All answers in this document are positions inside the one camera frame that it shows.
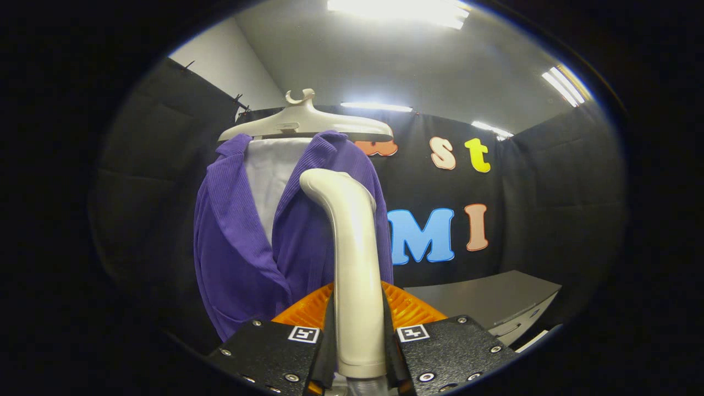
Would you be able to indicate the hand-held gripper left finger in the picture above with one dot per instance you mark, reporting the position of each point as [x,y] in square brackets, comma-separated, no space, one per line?
[269,352]

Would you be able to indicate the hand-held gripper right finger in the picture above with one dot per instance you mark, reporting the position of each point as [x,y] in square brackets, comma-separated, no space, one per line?
[451,352]

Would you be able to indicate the purple jacket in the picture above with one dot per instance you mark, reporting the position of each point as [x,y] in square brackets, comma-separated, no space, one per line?
[236,253]

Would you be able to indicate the white garment steamer head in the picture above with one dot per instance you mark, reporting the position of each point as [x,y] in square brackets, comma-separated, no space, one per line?
[357,264]

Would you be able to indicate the white clothes hanger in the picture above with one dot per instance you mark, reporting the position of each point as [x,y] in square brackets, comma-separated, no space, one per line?
[308,121]

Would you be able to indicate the grey cabinet with dark top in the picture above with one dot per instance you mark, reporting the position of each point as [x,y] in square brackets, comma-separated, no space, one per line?
[484,297]

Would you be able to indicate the white paper sheet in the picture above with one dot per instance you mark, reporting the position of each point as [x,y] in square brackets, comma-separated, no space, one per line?
[531,342]

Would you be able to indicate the white ironing pad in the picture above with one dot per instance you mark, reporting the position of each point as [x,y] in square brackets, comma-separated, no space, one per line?
[272,176]

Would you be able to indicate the ceiling light panel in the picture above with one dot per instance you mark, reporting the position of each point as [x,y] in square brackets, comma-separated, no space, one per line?
[492,129]
[566,85]
[377,106]

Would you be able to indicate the large ceiling light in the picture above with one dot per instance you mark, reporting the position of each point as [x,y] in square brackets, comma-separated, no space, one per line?
[401,11]

